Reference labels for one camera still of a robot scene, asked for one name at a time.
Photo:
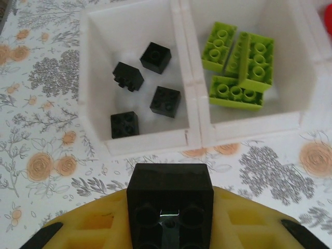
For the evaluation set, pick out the white three-compartment container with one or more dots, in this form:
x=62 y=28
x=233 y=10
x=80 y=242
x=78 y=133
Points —
x=192 y=103

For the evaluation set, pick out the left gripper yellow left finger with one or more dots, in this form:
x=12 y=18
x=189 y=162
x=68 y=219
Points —
x=85 y=225

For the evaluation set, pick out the black square lego brick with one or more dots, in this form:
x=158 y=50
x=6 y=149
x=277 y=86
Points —
x=166 y=101
x=169 y=186
x=155 y=57
x=124 y=125
x=127 y=76

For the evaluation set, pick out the red long lego brick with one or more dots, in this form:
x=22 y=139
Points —
x=327 y=13

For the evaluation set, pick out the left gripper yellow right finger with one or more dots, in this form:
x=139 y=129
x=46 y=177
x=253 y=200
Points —
x=254 y=225

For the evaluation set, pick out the green long lego brick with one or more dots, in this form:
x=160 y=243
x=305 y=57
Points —
x=220 y=46
x=237 y=97
x=259 y=64
x=237 y=55

